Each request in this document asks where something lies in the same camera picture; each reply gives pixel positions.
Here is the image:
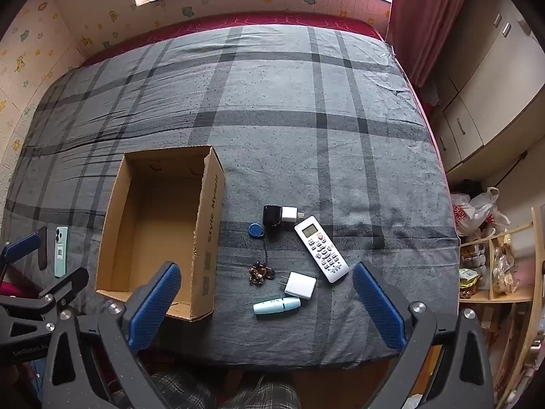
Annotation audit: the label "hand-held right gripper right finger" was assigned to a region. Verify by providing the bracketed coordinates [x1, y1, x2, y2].
[351, 261, 497, 409]

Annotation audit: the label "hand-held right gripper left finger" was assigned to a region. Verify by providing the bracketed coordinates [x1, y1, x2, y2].
[40, 262, 184, 409]

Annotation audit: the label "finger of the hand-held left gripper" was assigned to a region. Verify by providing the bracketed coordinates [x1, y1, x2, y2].
[0, 266, 90, 323]
[0, 232, 42, 282]

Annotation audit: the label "brown cardboard box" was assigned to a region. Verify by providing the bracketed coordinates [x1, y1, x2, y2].
[94, 145, 226, 322]

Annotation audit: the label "white charger with prongs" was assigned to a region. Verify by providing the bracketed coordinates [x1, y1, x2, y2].
[278, 271, 318, 300]

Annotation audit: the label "white remote control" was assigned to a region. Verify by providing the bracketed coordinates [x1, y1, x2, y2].
[294, 216, 351, 284]

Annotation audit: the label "pale green cosmetic tube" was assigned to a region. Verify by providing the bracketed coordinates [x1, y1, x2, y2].
[253, 297, 302, 316]

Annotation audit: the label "beaded keychain with blue tag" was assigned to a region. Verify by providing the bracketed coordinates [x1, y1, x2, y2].
[248, 221, 277, 286]

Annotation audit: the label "small white cube charger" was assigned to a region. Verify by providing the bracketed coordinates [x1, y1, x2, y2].
[279, 207, 304, 226]

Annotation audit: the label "dark slim phone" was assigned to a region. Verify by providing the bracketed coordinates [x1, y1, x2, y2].
[37, 227, 48, 271]

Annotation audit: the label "mint green smartphone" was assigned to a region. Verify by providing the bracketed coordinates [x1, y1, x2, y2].
[53, 226, 69, 278]

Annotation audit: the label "red cloth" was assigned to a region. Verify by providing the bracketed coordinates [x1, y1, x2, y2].
[0, 264, 43, 299]

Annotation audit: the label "person's plaid trousers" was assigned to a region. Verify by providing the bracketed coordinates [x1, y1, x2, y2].
[149, 368, 301, 409]

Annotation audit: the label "yellow snack packet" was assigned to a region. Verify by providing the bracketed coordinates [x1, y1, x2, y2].
[459, 266, 482, 299]

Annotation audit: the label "clear bag of snacks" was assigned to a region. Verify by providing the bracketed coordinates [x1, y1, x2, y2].
[493, 232, 522, 294]

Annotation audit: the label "white plastic bag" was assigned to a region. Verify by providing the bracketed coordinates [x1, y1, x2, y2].
[450, 186, 511, 236]

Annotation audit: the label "wooden shelf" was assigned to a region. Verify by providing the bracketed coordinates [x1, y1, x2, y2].
[457, 207, 545, 409]

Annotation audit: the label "grey plaid bedsheet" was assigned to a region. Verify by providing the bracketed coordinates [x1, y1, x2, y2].
[0, 26, 461, 371]

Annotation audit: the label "beige cabinet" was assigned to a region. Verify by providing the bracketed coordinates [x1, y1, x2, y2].
[426, 0, 545, 184]

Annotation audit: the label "red curtain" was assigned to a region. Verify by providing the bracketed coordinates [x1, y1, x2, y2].
[385, 0, 478, 90]

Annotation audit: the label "red mattress cover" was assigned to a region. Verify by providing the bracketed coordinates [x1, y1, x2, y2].
[81, 12, 382, 66]

